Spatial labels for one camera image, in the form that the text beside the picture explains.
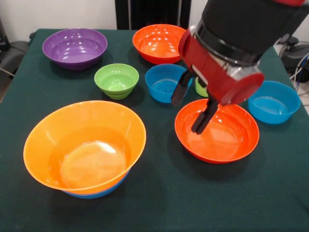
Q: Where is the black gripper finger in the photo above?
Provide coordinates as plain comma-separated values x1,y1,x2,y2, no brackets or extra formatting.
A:
170,70,194,107
191,98,219,135

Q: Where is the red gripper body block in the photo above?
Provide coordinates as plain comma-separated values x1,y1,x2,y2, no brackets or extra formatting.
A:
178,28,265,106

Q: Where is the red plastic bowl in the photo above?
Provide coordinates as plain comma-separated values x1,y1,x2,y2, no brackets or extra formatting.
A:
174,98,260,164
132,24,188,65

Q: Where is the large orange plastic bowl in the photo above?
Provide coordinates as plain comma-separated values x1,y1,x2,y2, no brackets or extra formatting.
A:
23,100,147,192

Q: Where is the medium blue plastic bowl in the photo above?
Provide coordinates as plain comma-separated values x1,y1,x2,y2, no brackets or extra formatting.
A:
62,169,131,199

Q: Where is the green plastic cup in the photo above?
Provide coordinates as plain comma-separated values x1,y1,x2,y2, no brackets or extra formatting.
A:
194,77,210,98

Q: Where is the small blue plastic bowl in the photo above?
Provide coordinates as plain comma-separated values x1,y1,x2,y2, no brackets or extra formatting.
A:
247,80,301,125
144,63,193,104

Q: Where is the green plastic bowl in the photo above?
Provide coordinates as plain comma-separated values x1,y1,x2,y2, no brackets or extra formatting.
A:
94,63,140,100

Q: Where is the dark green tablecloth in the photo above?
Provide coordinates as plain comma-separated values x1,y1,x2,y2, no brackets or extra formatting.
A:
0,28,309,232

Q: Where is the purple plastic bowl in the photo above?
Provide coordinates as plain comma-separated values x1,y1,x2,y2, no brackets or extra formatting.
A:
42,28,108,71

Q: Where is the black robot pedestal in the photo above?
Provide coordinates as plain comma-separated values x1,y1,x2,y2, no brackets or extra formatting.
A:
115,0,191,31

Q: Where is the cable tangle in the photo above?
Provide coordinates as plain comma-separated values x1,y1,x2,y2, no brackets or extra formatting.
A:
289,53,309,97

